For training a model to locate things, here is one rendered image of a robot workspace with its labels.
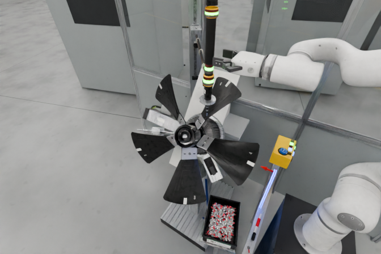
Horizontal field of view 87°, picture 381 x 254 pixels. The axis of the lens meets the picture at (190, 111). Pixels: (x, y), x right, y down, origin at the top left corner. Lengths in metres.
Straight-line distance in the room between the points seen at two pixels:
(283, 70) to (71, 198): 2.32
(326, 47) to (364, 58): 0.12
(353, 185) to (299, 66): 0.42
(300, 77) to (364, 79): 0.14
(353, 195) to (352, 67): 0.40
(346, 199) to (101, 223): 1.96
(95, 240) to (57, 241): 0.33
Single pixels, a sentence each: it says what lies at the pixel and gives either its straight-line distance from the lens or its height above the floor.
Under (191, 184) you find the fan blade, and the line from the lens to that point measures 1.12.
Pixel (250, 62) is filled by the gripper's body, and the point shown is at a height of 1.68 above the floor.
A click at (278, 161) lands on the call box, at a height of 1.02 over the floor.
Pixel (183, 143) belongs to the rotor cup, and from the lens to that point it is 1.03.
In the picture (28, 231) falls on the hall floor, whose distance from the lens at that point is 2.57.
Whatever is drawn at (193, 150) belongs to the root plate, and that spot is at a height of 1.12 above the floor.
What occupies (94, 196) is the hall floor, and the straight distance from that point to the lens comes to 2.44.
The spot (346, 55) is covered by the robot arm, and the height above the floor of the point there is 1.74.
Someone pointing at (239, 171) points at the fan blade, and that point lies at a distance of 0.97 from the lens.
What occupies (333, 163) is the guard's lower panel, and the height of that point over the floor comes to 0.69.
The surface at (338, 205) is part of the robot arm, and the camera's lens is 0.82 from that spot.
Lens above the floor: 1.95
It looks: 39 degrees down
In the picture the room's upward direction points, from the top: 1 degrees counter-clockwise
